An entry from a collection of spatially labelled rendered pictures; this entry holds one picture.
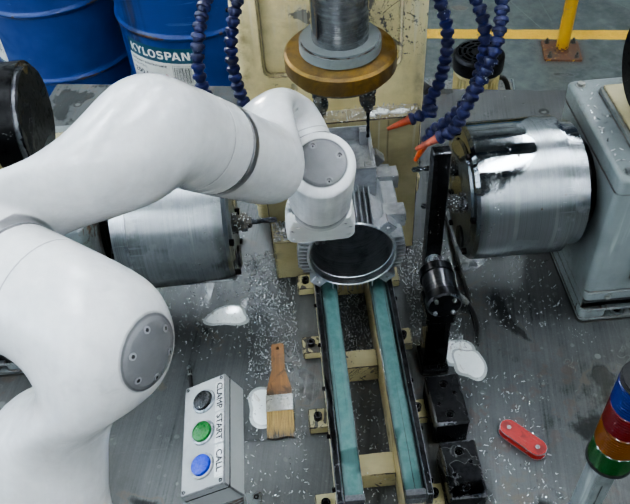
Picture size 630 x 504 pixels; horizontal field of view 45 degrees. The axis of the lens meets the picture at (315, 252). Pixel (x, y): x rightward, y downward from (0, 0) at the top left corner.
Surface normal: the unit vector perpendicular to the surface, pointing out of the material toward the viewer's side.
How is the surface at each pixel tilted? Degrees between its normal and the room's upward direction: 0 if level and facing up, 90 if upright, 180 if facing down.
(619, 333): 0
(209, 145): 88
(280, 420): 2
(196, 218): 51
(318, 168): 30
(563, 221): 81
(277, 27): 90
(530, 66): 0
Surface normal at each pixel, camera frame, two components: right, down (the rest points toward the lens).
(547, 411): -0.05, -0.69
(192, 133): 0.85, 0.13
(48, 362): -0.48, 0.35
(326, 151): 0.01, -0.25
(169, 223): 0.03, 0.12
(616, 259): 0.07, 0.72
